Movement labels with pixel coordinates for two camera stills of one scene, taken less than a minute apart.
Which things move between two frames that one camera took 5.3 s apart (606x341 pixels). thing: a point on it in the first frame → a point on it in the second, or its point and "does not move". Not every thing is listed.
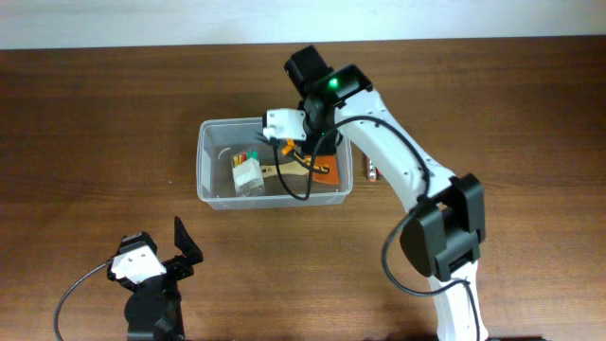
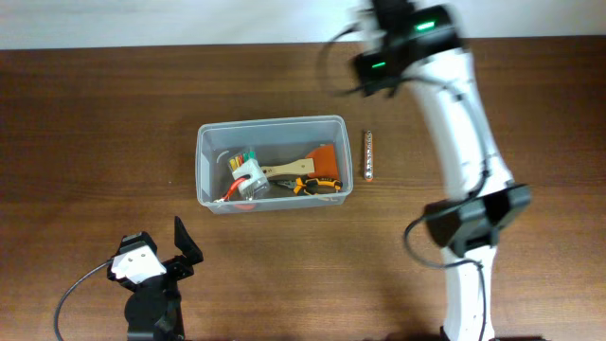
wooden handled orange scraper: [300, 168] does not move
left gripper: [180, 265] does not move
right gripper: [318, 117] → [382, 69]
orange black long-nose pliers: [290, 148] → [306, 186]
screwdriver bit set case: [248, 174] does not move
